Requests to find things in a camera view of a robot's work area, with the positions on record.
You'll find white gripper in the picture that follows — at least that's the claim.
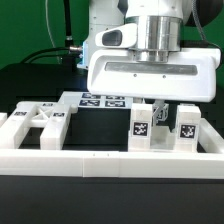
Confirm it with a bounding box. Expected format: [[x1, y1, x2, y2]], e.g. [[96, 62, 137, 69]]
[[87, 23, 221, 126]]

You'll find white chair seat part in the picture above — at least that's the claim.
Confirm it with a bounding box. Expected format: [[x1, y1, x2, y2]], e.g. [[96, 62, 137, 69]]
[[127, 125, 200, 154]]

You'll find white chair back part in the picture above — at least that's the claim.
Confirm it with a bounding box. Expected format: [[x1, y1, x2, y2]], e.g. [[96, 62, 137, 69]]
[[0, 101, 78, 150]]

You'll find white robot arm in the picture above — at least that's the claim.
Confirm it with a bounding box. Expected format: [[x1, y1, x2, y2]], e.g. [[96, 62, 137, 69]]
[[83, 0, 224, 121]]

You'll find white tag sheet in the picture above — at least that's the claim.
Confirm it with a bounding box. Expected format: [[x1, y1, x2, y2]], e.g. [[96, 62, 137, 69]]
[[58, 91, 134, 109]]

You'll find white U-shaped obstacle frame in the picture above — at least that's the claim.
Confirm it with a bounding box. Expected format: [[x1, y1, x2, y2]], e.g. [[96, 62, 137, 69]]
[[0, 113, 224, 179]]

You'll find black cable bundle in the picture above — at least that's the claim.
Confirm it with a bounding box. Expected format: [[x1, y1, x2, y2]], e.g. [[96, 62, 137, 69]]
[[20, 0, 84, 65]]

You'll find white thin cable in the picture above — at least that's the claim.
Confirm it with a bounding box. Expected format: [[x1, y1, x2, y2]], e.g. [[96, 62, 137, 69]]
[[45, 0, 63, 65]]

